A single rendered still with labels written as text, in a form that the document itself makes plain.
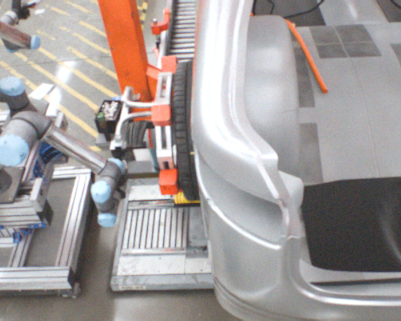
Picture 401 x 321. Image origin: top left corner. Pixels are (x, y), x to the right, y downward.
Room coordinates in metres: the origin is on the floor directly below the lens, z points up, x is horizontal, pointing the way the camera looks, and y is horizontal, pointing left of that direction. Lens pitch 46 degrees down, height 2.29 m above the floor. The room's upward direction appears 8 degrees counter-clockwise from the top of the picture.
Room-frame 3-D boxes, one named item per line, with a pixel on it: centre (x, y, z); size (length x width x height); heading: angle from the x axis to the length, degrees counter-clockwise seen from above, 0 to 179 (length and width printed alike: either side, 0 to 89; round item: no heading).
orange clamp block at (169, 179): (1.32, 0.14, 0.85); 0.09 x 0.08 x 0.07; 174
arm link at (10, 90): (1.97, 0.92, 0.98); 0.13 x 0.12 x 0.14; 70
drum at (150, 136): (1.64, 0.18, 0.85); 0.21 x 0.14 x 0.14; 84
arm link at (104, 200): (1.21, 0.39, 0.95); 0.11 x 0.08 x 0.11; 166
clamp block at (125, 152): (1.49, 0.34, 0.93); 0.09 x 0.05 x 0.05; 84
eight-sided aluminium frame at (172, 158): (1.63, 0.11, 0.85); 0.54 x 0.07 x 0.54; 174
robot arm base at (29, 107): (1.97, 0.91, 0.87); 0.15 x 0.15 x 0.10
